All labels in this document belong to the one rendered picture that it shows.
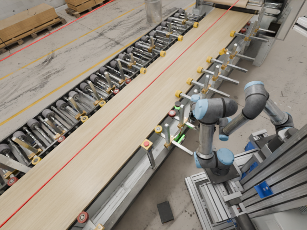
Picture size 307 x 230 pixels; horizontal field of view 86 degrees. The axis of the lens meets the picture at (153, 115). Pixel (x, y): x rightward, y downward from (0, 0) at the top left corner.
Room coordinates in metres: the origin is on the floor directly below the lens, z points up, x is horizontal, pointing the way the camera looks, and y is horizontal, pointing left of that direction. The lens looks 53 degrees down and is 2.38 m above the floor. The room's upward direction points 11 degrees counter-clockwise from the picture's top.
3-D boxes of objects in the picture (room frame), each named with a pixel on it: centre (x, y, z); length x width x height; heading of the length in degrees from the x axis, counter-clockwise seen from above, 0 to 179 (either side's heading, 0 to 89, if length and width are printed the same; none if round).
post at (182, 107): (0.95, -0.28, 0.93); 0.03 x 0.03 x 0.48; 43
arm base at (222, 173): (0.38, -0.43, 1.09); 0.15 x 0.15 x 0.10
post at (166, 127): (0.78, -0.09, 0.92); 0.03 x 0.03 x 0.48; 43
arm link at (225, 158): (0.38, -0.43, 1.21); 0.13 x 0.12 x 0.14; 82
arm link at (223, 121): (0.71, -0.59, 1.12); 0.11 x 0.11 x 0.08; 67
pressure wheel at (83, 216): (0.23, 0.71, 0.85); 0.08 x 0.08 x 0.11
